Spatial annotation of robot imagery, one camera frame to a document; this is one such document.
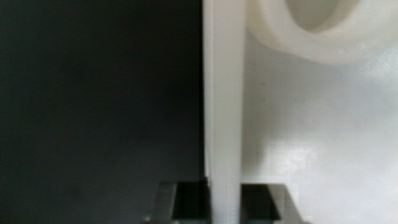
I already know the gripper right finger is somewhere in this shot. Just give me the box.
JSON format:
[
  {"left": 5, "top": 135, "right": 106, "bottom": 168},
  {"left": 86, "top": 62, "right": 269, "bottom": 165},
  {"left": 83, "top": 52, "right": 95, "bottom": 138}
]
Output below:
[{"left": 241, "top": 184, "right": 305, "bottom": 224}]

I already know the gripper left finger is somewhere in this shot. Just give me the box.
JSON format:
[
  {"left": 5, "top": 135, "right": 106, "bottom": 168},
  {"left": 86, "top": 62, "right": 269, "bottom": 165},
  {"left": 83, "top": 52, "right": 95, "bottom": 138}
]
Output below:
[{"left": 143, "top": 181, "right": 209, "bottom": 224}]

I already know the white square table top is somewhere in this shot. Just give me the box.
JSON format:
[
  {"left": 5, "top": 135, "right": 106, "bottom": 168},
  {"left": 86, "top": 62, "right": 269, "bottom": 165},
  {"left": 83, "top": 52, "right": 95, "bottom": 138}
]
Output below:
[{"left": 202, "top": 0, "right": 398, "bottom": 224}]

